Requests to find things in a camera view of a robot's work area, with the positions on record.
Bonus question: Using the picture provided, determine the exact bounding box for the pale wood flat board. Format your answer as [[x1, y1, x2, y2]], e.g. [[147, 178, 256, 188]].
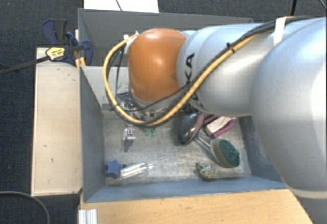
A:
[[30, 47, 84, 197]]

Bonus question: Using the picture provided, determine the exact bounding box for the mottled green toy animal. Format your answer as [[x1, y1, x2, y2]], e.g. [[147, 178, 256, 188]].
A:
[[195, 161, 217, 181]]

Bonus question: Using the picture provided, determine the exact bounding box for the green and yellow round sponge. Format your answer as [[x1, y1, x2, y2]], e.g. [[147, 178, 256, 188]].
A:
[[210, 138, 241, 169]]

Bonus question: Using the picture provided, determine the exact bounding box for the grey metal bin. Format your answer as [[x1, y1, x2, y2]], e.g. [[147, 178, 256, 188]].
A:
[[77, 8, 290, 204]]

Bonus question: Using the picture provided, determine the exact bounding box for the pink and white packet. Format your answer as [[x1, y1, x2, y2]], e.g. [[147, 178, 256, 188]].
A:
[[203, 115, 238, 140]]

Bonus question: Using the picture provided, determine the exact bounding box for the clear plastic bottle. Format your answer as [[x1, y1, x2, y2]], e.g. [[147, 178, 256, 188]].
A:
[[119, 162, 155, 180]]

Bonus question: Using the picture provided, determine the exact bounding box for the blue star-shaped knob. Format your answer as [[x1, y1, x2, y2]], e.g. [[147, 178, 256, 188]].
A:
[[105, 159, 124, 178]]

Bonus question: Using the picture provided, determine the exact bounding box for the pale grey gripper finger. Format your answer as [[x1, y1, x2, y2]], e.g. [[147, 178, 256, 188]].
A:
[[122, 127, 136, 153]]

